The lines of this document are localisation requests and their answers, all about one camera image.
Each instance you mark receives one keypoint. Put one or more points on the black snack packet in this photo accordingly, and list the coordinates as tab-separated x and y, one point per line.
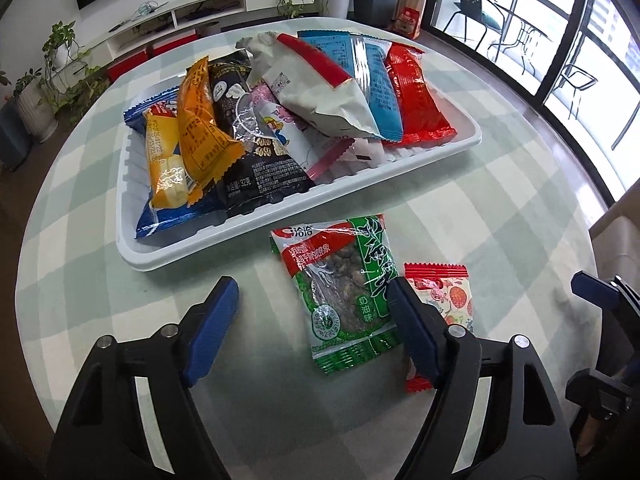
265	175

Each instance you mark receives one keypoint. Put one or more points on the white and red snack packet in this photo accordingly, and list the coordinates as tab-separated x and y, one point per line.
310	95

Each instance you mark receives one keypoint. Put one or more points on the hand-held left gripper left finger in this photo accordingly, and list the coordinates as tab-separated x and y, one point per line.
210	330

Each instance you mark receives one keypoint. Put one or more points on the red gift bag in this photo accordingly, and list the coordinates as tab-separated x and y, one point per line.
406	22

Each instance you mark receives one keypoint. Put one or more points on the beige sofa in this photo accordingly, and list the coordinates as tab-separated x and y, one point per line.
620	240

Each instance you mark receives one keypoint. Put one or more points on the white plastic tray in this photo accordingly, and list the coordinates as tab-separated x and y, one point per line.
350	195

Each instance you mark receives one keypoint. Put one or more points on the trailing pothos in white pot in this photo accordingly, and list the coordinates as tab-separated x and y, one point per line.
62	55

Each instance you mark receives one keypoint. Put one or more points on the blue roll cake packet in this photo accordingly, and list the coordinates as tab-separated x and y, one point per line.
165	170

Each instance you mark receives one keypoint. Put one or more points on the green seed packet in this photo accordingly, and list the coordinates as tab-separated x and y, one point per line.
345	280

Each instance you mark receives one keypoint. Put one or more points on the orange snack packet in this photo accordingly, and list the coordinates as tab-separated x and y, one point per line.
200	125

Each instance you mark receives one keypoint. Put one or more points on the plant in white ribbed pot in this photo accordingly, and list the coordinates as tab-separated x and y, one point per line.
37	110

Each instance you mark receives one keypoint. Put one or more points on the white TV cabinet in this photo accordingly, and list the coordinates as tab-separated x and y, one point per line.
240	2

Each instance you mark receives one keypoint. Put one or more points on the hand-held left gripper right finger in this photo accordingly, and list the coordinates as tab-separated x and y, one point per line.
415	330

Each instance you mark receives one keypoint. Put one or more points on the pink cartoon lollipop packet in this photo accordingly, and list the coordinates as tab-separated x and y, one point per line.
320	157

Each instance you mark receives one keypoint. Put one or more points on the pale pink snack packet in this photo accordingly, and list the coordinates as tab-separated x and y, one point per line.
367	152

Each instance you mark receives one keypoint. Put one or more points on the dark grey planter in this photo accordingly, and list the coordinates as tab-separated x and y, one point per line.
12	135

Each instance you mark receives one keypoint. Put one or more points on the light blue snack packet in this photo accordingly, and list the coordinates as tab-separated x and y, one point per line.
380	90

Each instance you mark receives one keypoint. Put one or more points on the small red candy packet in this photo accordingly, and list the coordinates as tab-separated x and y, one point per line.
450	295

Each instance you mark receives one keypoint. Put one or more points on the black balcony table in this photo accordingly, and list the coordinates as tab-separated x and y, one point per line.
525	22

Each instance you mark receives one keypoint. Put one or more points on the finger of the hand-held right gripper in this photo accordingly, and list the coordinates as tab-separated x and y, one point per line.
600	392
592	285

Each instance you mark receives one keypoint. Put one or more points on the red storage box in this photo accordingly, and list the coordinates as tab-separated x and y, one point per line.
129	65
175	42

